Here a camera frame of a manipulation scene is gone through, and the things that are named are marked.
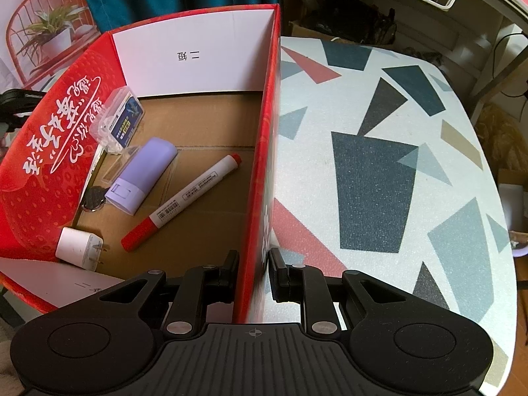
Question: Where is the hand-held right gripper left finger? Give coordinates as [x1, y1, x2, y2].
[101, 250, 241, 336]

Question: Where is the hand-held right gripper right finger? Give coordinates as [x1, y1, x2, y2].
[269, 248, 410, 336]

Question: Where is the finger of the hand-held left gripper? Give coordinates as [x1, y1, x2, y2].
[0, 89, 45, 133]

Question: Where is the red printed cardboard box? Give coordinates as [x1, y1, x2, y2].
[0, 3, 283, 325]

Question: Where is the red and white marker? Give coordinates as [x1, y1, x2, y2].
[121, 153, 242, 252]

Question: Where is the small clear plastic case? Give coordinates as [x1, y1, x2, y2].
[101, 153, 129, 187]

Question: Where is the dark round keychain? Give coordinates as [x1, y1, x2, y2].
[80, 185, 109, 214]

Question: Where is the pale purple plastic bottle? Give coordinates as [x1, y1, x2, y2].
[105, 137, 178, 216]

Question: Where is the white charger plug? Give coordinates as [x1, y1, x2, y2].
[56, 227, 109, 272]

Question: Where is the clear plastic cotton swab box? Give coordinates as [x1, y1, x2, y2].
[98, 86, 148, 154]

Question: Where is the geometric patterned table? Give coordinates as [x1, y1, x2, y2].
[270, 36, 521, 396]

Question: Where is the brown cardboard box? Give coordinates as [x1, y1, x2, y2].
[288, 20, 344, 43]

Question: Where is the pale purple basin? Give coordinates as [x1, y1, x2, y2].
[509, 231, 528, 259]

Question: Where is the yellow cloth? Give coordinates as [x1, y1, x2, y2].
[474, 103, 528, 175]

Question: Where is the black bag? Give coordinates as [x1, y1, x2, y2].
[317, 0, 397, 46]

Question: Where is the wall poster with red chair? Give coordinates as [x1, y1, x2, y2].
[0, 0, 102, 92]

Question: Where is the black cable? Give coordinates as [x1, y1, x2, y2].
[487, 32, 528, 100]

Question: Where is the white shelf frame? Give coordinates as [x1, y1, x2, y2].
[454, 0, 528, 121]

